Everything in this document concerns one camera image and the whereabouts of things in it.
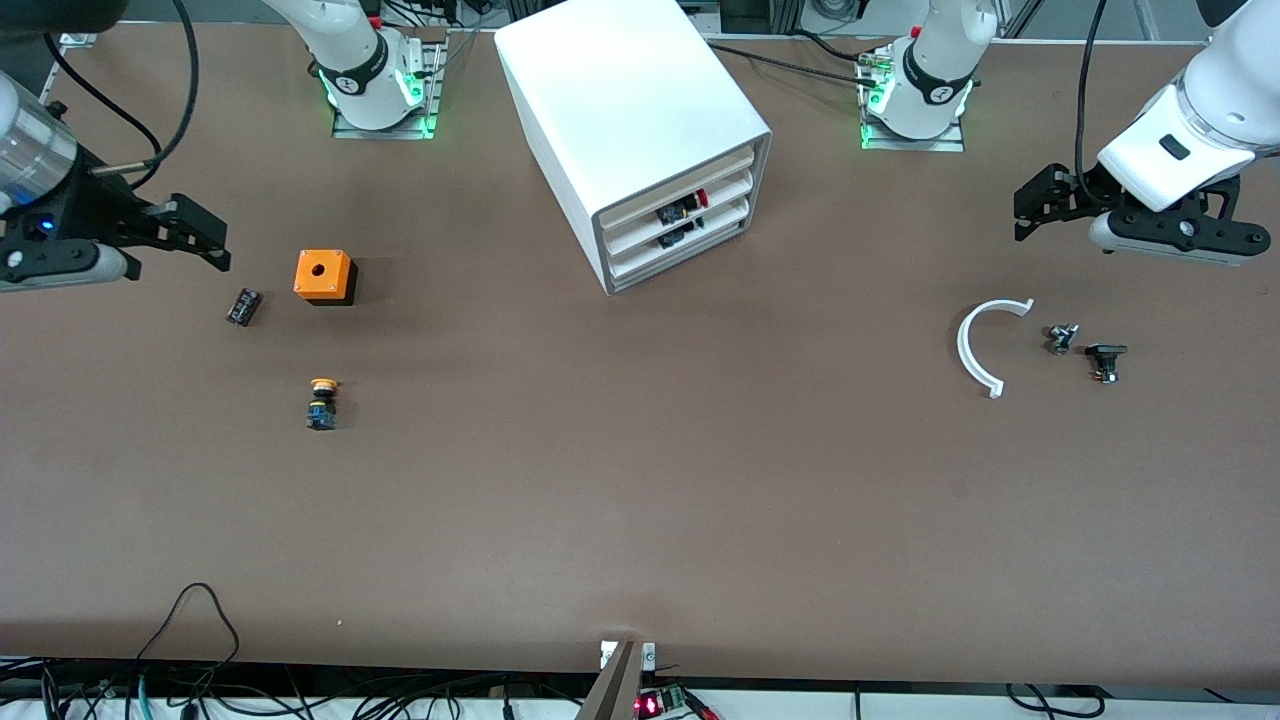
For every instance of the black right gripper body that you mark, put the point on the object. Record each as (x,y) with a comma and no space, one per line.
(95,206)

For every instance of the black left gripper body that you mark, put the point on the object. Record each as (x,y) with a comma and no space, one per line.
(1088,189)

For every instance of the red push button switch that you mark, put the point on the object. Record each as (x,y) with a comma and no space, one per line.
(700,198)

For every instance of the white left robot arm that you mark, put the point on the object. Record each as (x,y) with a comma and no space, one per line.
(940,60)

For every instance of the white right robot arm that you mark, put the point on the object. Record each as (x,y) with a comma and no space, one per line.
(350,50)

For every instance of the black cylindrical capacitor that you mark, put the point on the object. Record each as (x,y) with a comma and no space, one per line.
(243,306)

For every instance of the orange box with hole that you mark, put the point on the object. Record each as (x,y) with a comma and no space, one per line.
(322,272)

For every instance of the small grey metal part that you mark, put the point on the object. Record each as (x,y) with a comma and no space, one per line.
(1062,340)

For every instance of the white curved plastic piece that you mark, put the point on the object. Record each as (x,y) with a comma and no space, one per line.
(965,345)

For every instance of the small black plastic part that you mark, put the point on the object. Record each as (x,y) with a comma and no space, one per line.
(1105,352)

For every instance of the circuit board with red light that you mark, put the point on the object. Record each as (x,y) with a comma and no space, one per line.
(660,702)

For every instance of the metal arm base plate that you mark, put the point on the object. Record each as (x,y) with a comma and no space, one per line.
(350,131)
(945,145)

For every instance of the yellow push button switch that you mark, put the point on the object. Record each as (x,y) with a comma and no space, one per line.
(322,405)

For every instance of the black push button switch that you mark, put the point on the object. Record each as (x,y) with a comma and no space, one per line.
(680,238)

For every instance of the metal camera mounting post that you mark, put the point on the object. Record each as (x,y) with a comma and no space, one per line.
(612,690)

